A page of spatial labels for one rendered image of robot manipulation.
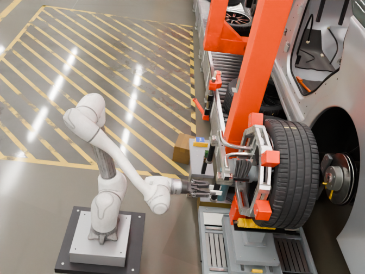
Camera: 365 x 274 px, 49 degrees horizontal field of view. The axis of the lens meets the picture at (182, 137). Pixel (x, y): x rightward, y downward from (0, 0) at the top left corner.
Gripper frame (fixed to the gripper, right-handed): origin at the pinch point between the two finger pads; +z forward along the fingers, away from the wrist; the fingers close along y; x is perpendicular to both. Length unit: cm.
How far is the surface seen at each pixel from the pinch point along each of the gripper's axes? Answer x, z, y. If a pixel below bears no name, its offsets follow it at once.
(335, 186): 2, 76, -10
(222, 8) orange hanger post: 19, 27, -253
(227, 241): -66, 23, -16
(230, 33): -9, 42, -255
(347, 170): 14, 79, -11
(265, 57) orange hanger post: 58, 26, -60
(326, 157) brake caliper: 6, 75, -32
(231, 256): -68, 25, -6
